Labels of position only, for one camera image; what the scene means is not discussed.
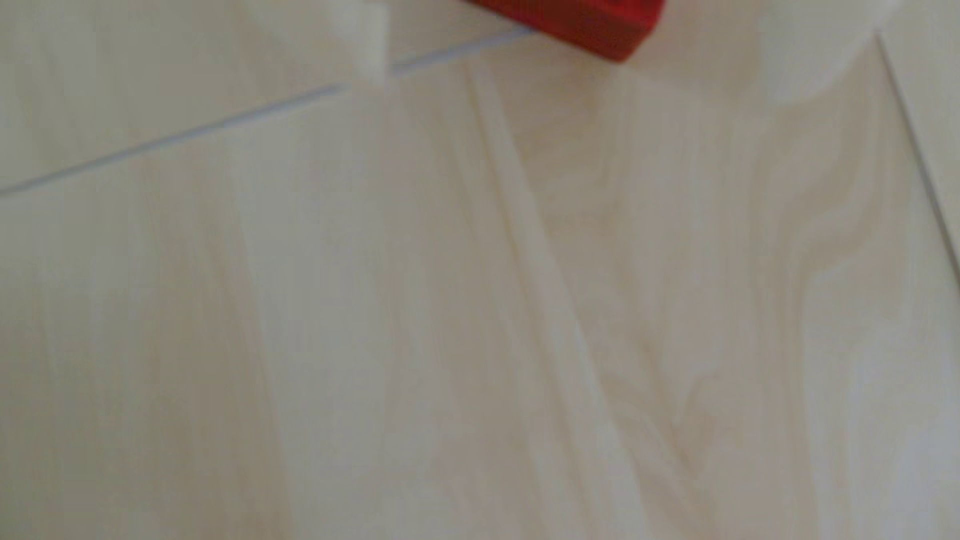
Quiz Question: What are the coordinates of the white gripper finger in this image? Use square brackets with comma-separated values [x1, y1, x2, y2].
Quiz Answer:
[322, 0, 393, 85]
[756, 0, 905, 105]

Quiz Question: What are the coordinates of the red block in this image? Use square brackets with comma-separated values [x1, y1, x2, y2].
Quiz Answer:
[466, 0, 668, 63]

